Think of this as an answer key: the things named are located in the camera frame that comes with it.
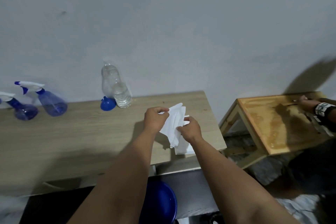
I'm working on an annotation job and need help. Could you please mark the person's left hand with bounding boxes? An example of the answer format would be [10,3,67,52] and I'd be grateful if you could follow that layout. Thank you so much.
[143,106,170,134]

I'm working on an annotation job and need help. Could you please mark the person's right hand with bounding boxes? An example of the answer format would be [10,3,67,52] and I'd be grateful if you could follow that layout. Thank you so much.
[176,116,203,144]

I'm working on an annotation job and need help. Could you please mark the white paper towel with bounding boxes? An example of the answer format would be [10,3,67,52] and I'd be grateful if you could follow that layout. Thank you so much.
[159,103,196,156]

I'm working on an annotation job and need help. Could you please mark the person's right forearm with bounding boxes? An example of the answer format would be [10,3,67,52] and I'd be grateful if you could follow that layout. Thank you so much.
[188,137,300,224]

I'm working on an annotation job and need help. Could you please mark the person's left forearm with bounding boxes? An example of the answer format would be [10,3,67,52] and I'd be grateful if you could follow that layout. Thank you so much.
[67,127,158,224]

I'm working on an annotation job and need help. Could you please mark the clear plastic water bottle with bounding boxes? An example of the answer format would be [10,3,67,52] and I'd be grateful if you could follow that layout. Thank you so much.
[101,59,133,109]

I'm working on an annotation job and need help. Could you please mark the blue plastic funnel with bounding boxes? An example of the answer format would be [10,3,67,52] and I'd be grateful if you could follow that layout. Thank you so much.
[100,96,117,112]

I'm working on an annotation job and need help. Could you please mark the blue round plastic stool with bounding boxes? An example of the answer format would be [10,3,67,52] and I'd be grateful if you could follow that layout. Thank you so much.
[139,179,178,224]

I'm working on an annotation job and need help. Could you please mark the small wooden side table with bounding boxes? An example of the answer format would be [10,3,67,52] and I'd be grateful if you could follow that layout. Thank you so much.
[219,91,336,169]

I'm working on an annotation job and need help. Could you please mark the blue spray bottle white trigger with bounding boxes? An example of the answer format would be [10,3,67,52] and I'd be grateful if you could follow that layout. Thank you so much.
[0,91,39,121]
[14,81,68,117]

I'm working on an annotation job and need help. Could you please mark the black white wrist band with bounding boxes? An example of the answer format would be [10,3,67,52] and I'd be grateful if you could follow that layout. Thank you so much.
[314,102,336,118]

